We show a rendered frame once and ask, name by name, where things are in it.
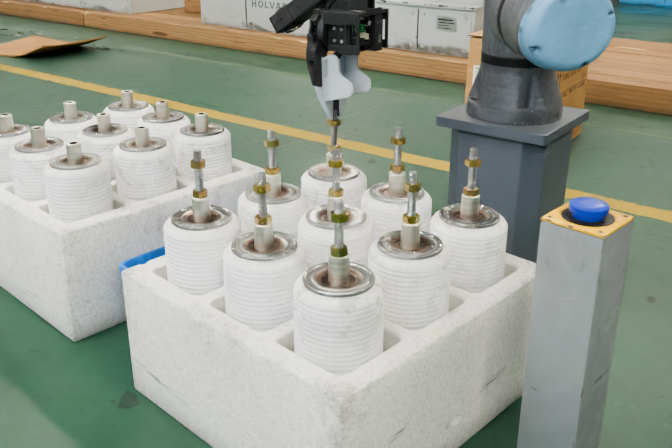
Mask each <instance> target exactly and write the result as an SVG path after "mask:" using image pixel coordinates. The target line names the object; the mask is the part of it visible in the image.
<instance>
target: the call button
mask: <svg viewBox="0 0 672 448"><path fill-rule="evenodd" d="M568 209H569V211H570V212H572V216H573V217H574V218H575V219H578V220H581V221H585V222H599V221H602V220H603V219H604V217H605V216H607V215H608V214H609V210H610V206H609V204H608V203H606V202H605V201H603V200H601V199H598V198H593V197H577V198H574V199H572V200H570V201H569V208H568Z"/></svg>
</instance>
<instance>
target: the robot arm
mask: <svg viewBox="0 0 672 448"><path fill-rule="evenodd" d="M612 1H613V0H485V6H484V20H483V35H482V49H481V63H480V67H479V70H478V72H477V75H476V77H475V80H474V82H473V85H472V87H471V90H470V92H469V95H468V98H467V108H466V112H467V114H468V115H470V116H471V117H473V118H476V119H478V120H482V121H486V122H490V123H496V124H503V125H516V126H532V125H543V124H549V123H553V122H556V121H558V120H560V119H561V118H562V110H563V101H562V96H561V91H560V87H559V82H558V78H557V73H556V71H560V72H565V71H573V70H577V69H580V68H582V67H584V66H586V65H588V64H590V63H592V62H593V61H594V60H596V59H597V58H598V57H599V56H600V55H601V54H602V53H603V52H604V51H605V49H606V48H607V46H608V45H609V43H610V41H611V39H612V37H613V34H614V30H615V24H616V17H615V14H614V9H613V5H612ZM388 18H389V9H386V8H382V7H377V8H375V0H292V1H291V2H290V3H288V4H287V5H284V6H282V7H281V8H279V9H278V10H277V11H276V12H275V14H274V15H272V16H271V17H270V18H269V20H270V22H271V24H272V26H273V28H274V30H275V32H276V34H279V33H284V32H285V33H291V32H294V31H296V30H297V29H299V28H300V27H301V26H302V25H303V23H304V22H306V21H307V20H309V21H310V23H309V30H308V34H307V48H306V62H307V67H308V71H309V75H310V79H311V83H312V85H313V86H314V89H315V92H316V95H317V97H318V99H319V101H320V104H321V106H322V108H323V109H324V111H325V113H326V115H327V117H328V118H330V119H333V118H334V110H337V111H338V112H337V116H341V113H342V110H343V108H344V105H345V102H346V98H350V97H351V96H352V95H353V94H358V93H364V92H367V91H369V90H370V88H371V80H370V78H369V77H368V76H367V75H365V74H364V73H363V72H361V71H360V69H359V67H358V56H357V55H360V52H363V51H366V50H367V51H374V52H376V51H379V50H382V47H383V48H388ZM383 19H384V20H385V39H382V30H383ZM328 51H335V52H334V54H330V55H328V56H327V52H328Z"/></svg>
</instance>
